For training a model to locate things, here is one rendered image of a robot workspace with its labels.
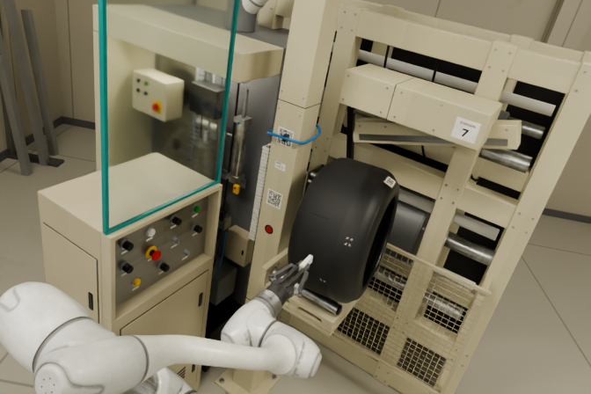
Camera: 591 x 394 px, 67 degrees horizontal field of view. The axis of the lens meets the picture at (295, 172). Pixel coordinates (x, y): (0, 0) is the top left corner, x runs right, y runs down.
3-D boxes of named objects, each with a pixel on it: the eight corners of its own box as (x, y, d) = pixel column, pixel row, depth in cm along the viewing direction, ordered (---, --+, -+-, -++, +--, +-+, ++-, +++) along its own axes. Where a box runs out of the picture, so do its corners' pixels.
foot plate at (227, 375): (214, 383, 248) (214, 380, 248) (244, 353, 270) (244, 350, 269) (252, 411, 237) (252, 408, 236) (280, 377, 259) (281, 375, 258)
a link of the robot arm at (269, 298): (249, 294, 137) (261, 282, 141) (248, 313, 142) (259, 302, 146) (273, 309, 133) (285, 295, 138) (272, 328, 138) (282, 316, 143)
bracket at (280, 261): (258, 284, 200) (261, 266, 195) (304, 246, 231) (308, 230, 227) (264, 288, 198) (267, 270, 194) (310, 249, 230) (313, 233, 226)
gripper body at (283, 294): (283, 298, 138) (300, 280, 145) (261, 285, 142) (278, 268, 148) (281, 314, 142) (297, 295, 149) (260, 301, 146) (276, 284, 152)
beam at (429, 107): (336, 103, 194) (344, 69, 187) (361, 93, 214) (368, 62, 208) (477, 152, 169) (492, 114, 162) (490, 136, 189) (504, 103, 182)
